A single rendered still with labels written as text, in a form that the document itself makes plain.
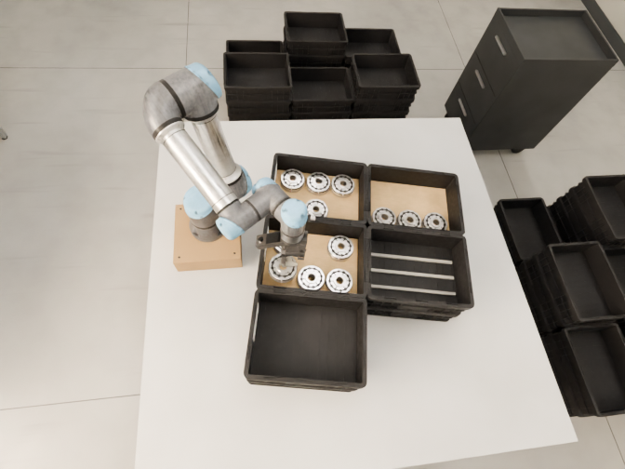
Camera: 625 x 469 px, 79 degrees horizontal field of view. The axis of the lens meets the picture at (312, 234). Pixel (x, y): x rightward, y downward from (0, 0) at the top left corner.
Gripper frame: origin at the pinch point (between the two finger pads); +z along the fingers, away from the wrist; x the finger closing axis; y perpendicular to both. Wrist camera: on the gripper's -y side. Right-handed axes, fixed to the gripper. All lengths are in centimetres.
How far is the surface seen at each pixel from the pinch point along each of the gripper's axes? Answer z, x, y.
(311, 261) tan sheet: 10.8, 5.2, 11.0
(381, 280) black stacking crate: 11.1, 0.2, 39.6
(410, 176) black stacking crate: 3, 47, 51
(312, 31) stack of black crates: 40, 192, 1
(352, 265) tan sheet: 10.8, 5.1, 27.5
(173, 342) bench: 25, -28, -38
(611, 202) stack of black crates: 43, 78, 187
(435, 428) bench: 25, -50, 63
